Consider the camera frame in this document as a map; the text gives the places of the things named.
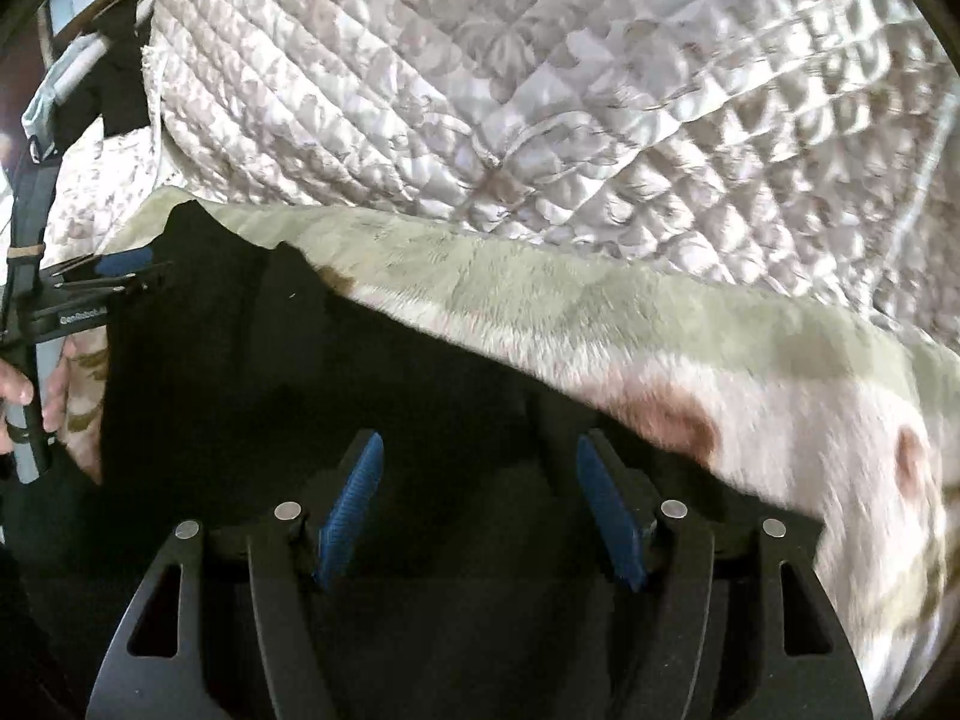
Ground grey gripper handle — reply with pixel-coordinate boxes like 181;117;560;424
2;337;65;484

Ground quilted satin comforter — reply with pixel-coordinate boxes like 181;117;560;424
145;0;958;344

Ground floral quilted bedspread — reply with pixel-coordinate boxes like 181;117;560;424
43;117;181;266

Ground person's left hand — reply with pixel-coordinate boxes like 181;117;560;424
2;337;76;444

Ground black pants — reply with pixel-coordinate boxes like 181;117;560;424
2;203;835;718

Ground floral fleece blanket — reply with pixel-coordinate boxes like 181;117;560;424
55;185;960;720

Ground dark clothes pile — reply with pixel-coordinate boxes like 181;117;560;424
21;0;153;163

